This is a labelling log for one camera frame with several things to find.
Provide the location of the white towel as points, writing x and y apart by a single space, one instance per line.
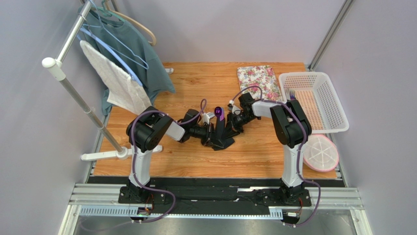
124 91

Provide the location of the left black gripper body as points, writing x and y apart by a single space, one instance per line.
203 133

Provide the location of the floral tray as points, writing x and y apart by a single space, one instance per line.
263 77

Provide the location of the wooden hanger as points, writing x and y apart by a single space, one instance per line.
111 6

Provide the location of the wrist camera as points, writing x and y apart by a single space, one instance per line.
206 117
233 108

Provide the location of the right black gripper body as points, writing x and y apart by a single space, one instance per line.
232 123

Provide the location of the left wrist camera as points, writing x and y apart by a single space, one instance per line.
206 117

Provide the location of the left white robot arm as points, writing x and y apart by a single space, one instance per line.
146 132

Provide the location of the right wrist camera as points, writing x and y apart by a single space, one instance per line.
233 108

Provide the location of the pink rimmed mesh cover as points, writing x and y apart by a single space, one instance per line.
320 153

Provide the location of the blue hanger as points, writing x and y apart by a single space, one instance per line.
86 29

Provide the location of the purple fork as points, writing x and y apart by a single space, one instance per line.
290 94

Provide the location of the white plastic basket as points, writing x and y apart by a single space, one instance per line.
319 100

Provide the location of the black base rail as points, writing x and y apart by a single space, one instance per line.
205 196

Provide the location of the purple spoon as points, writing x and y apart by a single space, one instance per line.
219 113

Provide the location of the black paper napkin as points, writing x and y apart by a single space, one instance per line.
222 136

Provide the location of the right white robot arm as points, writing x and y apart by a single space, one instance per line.
292 129

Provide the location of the teal shirt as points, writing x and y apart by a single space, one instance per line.
155 80

